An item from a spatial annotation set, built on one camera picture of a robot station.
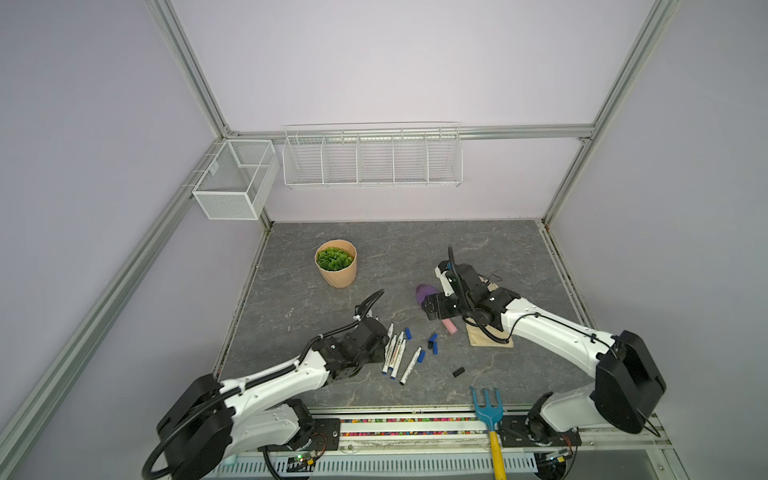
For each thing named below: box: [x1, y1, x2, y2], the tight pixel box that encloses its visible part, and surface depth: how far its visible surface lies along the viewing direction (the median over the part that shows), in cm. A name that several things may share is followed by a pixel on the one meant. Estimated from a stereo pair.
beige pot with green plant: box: [314, 239, 358, 289], surface depth 98 cm
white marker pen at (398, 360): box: [390, 338, 406, 380], surface depth 86 cm
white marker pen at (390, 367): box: [388, 330, 404, 371], surface depth 88 cm
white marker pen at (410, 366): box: [399, 346, 422, 385], surface depth 86 cm
